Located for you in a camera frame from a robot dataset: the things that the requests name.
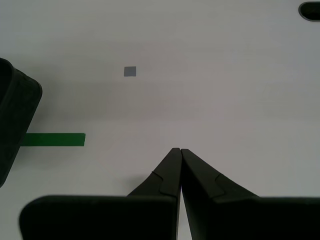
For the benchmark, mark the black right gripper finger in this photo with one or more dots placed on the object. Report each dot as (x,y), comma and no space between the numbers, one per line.
(250,220)
(105,217)

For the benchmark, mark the grey tape square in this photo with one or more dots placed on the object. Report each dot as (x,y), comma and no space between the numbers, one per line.
(130,71)

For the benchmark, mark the black perforated plastic basket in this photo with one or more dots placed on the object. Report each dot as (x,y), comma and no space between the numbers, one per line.
(15,112)

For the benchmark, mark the long green tape strip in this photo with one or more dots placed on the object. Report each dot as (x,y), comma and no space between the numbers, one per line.
(57,139)

